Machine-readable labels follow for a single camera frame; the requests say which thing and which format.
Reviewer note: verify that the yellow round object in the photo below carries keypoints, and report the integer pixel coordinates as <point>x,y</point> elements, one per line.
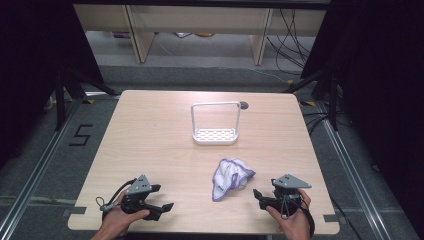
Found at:
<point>204,34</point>

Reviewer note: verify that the grey round table grommet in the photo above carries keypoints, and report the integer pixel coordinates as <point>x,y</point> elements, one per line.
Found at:
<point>244,105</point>

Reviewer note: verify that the white metal rack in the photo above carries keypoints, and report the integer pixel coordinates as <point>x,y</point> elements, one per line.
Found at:
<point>215,142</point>

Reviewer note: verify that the black metal stand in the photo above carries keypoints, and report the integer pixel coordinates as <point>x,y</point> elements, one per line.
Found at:
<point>60,100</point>
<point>332,100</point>

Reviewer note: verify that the black tape strip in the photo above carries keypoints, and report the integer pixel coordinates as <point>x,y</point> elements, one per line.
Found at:
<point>331,218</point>
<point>75,210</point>

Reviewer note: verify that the person's right hand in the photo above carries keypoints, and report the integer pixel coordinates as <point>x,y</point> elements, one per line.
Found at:
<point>296,225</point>

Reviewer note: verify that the white cloth with purple edge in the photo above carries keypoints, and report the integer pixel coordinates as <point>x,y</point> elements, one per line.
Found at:
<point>230,176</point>

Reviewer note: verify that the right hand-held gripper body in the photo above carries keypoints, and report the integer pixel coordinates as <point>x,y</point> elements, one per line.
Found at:
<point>290,181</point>

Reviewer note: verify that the person's left hand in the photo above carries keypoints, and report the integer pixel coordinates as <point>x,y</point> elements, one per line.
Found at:
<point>116,220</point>

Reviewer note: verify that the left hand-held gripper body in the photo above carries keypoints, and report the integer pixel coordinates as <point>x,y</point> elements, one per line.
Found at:
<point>138,188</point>

